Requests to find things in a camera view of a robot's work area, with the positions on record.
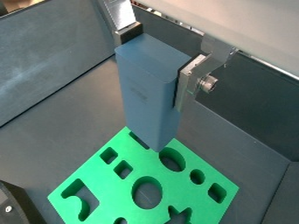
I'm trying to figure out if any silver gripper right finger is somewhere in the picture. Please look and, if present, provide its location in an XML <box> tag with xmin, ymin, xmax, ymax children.
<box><xmin>173</xmin><ymin>34</ymin><xmax>237</xmax><ymax>112</ymax></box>

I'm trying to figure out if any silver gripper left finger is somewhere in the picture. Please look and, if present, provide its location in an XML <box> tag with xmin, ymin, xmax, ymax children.
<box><xmin>97</xmin><ymin>0</ymin><xmax>142</xmax><ymax>46</ymax></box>

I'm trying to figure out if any grey-blue rectangular block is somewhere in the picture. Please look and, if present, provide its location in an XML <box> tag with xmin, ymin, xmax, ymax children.
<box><xmin>116</xmin><ymin>33</ymin><xmax>190</xmax><ymax>151</ymax></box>

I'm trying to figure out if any green shape sorter board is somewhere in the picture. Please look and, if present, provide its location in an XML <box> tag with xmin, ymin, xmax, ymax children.
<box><xmin>47</xmin><ymin>129</ymin><xmax>238</xmax><ymax>224</ymax></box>

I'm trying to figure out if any black device at corner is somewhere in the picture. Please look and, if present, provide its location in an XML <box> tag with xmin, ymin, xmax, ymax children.
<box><xmin>0</xmin><ymin>180</ymin><xmax>46</xmax><ymax>224</ymax></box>

